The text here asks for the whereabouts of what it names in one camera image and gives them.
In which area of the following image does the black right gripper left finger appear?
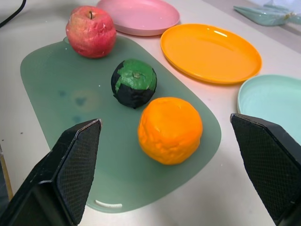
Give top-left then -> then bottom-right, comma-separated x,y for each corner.
0,119 -> 103,226

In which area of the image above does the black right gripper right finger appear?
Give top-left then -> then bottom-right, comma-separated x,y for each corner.
230,113 -> 301,226

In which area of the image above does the light green plate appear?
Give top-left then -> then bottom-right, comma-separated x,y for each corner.
237,74 -> 301,145

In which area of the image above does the orange fruit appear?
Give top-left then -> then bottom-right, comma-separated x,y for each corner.
137,97 -> 203,165

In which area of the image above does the dark green avocado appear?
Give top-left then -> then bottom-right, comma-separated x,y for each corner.
111,58 -> 158,109

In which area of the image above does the orange plate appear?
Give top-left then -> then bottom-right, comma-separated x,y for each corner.
160,23 -> 262,85

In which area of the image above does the pink plate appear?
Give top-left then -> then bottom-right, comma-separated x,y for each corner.
96,0 -> 181,37

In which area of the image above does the green cutting mat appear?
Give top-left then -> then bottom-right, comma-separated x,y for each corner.
20,35 -> 222,214

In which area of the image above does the red apple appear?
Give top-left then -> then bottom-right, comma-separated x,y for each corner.
65,6 -> 117,59

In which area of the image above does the teal plastic bag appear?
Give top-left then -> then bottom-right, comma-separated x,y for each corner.
233,3 -> 301,26

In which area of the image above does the black cable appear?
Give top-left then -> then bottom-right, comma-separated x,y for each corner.
0,0 -> 27,27

